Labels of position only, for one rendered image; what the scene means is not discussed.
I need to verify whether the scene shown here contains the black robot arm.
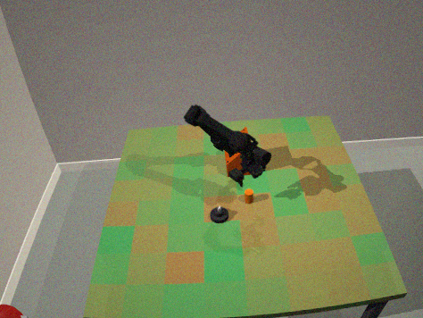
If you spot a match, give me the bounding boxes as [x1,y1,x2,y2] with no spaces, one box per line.
[184,105,271,179]

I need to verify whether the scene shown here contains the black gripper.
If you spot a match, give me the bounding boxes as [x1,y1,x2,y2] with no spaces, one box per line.
[228,155,255,187]

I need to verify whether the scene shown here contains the orange knob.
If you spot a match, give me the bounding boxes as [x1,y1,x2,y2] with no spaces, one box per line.
[245,189,253,204]

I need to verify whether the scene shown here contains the dark grey round pedestal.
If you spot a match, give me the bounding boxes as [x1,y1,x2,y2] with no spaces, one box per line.
[211,207,229,223]

